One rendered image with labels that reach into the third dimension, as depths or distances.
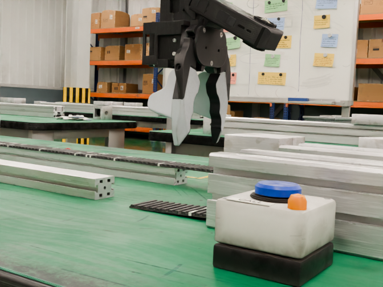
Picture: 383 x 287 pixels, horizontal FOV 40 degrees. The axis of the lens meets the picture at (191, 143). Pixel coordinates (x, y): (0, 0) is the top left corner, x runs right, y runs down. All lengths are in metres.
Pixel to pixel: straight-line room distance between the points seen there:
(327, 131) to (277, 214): 1.83
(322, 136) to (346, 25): 1.47
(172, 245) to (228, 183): 0.10
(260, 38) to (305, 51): 3.07
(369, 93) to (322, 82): 6.85
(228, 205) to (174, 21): 0.28
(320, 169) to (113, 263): 0.22
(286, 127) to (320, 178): 1.77
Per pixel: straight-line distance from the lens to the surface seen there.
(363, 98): 10.46
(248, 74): 3.81
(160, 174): 0.91
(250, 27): 0.60
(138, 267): 0.45
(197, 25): 0.63
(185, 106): 0.61
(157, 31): 0.65
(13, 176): 0.88
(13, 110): 4.13
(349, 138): 2.22
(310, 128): 2.26
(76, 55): 8.90
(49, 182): 0.82
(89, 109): 5.60
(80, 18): 8.78
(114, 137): 3.59
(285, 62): 3.70
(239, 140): 0.78
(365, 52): 10.57
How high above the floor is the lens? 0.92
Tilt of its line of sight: 4 degrees down
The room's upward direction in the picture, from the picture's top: 2 degrees clockwise
